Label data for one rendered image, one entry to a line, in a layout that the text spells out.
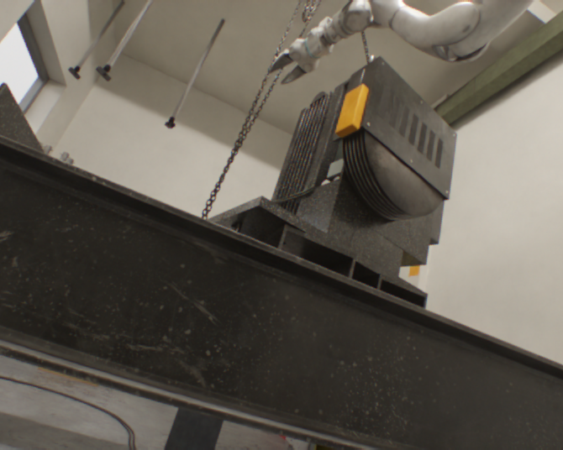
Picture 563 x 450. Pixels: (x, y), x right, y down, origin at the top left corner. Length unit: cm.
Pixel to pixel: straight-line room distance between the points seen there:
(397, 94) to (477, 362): 84
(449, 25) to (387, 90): 43
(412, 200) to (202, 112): 305
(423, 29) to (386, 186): 43
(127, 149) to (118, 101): 51
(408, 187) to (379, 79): 35
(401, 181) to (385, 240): 21
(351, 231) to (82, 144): 298
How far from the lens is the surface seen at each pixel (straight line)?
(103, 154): 368
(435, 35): 90
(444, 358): 80
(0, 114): 65
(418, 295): 131
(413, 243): 139
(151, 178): 357
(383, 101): 122
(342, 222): 113
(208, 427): 161
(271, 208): 97
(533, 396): 99
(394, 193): 115
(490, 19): 89
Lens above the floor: 49
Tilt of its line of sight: 20 degrees up
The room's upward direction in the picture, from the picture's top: 18 degrees clockwise
